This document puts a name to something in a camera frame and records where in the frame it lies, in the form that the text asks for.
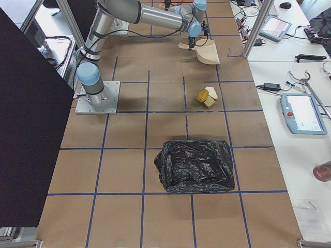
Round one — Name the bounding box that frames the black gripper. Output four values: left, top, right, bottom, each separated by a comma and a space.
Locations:
188, 36, 195, 51

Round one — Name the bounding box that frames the beige plastic dustpan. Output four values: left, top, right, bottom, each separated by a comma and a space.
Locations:
191, 39, 220, 65

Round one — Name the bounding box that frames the yellow potato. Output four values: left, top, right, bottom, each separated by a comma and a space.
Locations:
197, 89, 209, 103

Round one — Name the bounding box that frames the white bread slice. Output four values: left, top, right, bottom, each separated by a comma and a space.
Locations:
203, 87, 218, 108

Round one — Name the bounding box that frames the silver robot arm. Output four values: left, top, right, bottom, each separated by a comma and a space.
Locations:
76, 1, 209, 106

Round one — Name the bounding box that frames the black trash bag bin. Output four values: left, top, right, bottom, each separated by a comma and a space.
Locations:
154, 139, 235, 193

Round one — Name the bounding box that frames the black power adapter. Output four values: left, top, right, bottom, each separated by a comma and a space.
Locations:
263, 83, 281, 91

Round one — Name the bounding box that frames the black handheld tool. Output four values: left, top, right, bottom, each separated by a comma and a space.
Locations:
295, 54, 327, 63

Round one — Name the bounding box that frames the metal tongs stand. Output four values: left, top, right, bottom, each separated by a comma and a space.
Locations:
288, 70, 331, 119

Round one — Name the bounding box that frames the blue teach pendant tablet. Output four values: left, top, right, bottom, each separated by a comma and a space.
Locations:
280, 93, 327, 135

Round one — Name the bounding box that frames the aluminium frame post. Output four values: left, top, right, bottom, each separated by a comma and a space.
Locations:
242, 0, 274, 59

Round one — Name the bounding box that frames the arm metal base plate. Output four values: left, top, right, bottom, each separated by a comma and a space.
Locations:
75, 81, 121, 114

